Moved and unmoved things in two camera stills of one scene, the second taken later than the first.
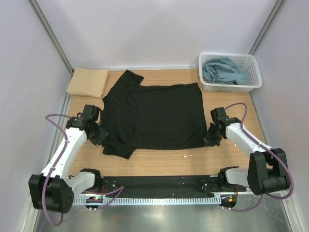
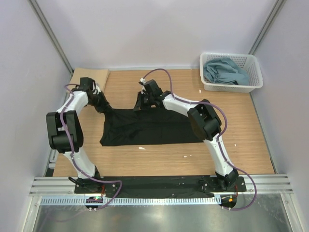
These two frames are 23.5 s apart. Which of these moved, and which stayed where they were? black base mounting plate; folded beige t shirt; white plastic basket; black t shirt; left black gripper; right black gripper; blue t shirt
Moved: left black gripper; black t shirt; right black gripper
Stayed: folded beige t shirt; white plastic basket; black base mounting plate; blue t shirt
